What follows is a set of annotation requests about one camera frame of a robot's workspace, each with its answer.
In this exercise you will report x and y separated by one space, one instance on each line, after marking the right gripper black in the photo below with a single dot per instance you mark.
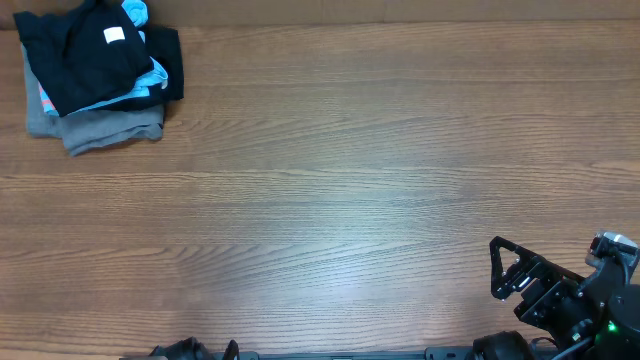
528 275

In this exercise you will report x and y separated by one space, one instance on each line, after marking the black t-shirt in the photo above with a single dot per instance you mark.
90 54

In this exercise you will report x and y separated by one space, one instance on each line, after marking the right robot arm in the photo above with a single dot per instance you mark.
616 299

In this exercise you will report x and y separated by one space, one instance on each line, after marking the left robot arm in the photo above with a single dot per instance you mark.
192 349

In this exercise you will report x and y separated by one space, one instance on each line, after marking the black folded garment in stack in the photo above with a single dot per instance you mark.
167 65

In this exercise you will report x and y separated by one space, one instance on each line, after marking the grey folded garment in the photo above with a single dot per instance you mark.
88 130

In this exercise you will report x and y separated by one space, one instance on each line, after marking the light blue printed t-shirt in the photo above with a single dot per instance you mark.
93 57

